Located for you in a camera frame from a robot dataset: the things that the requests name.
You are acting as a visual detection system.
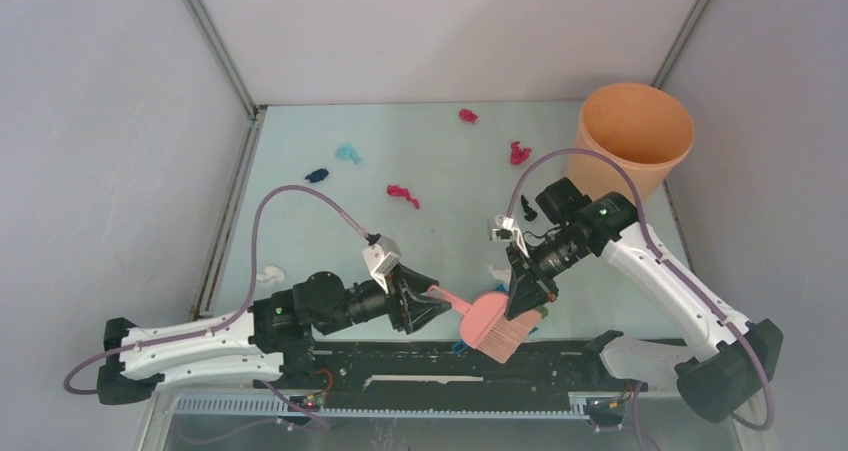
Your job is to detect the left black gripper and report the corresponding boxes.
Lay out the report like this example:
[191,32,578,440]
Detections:
[318,262,451,335]

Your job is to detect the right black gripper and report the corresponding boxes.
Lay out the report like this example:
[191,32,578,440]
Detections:
[505,230,590,318]

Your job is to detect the pink plastic brush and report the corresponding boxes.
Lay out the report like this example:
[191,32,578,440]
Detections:
[427,286,542,364]

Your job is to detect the blue plastic dustpan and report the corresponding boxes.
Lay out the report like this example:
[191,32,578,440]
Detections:
[451,310,545,364]

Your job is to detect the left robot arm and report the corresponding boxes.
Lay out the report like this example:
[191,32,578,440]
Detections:
[96,265,448,405]

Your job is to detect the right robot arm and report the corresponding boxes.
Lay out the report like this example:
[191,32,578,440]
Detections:
[491,178,784,423]

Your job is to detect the white paper scrap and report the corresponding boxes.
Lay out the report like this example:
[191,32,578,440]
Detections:
[487,265,512,286]
[255,265,286,286]

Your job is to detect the black paper scrap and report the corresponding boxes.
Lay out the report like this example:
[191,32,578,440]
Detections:
[520,195,538,222]

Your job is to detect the pink paper scrap centre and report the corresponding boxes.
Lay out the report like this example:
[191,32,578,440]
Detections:
[386,184,420,209]

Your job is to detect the pink paper scrap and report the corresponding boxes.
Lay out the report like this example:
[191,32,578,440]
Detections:
[509,141,532,166]
[386,184,420,209]
[458,108,479,124]

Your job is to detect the pink paper scrap right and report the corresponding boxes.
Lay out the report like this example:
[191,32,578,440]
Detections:
[509,141,532,166]

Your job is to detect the white paper scrap left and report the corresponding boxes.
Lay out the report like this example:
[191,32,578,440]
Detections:
[255,265,286,286]

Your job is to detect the dark blue paper scrap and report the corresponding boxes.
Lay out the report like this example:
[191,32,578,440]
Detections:
[304,168,329,184]

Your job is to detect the cyan paper scrap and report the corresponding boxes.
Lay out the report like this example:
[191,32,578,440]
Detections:
[335,142,362,165]

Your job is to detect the pink paper scrap far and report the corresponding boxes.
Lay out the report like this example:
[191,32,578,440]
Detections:
[458,108,479,124]

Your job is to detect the orange plastic bucket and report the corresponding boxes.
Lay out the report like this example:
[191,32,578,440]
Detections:
[573,82,695,201]

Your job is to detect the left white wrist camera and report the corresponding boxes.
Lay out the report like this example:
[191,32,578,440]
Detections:
[362,234,402,294]

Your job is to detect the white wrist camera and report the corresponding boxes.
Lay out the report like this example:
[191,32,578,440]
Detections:
[488,215,529,257]
[362,234,402,294]

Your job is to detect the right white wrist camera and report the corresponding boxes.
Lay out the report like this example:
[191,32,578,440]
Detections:
[488,215,529,257]

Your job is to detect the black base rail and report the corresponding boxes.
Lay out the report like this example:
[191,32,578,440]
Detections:
[273,340,627,414]

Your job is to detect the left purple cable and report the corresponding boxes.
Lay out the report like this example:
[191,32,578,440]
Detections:
[63,184,372,396]

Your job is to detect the purple cable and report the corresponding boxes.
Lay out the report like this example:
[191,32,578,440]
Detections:
[506,148,776,433]
[63,184,372,396]

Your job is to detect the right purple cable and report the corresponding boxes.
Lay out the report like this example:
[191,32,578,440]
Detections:
[506,148,776,433]

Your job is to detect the aluminium frame post left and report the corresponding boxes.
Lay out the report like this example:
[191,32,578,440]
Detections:
[183,0,259,120]

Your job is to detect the aluminium frame post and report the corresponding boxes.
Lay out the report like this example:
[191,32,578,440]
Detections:
[650,0,715,89]
[183,0,259,120]

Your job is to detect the aluminium frame post right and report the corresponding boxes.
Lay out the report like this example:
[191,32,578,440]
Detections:
[650,0,715,89]

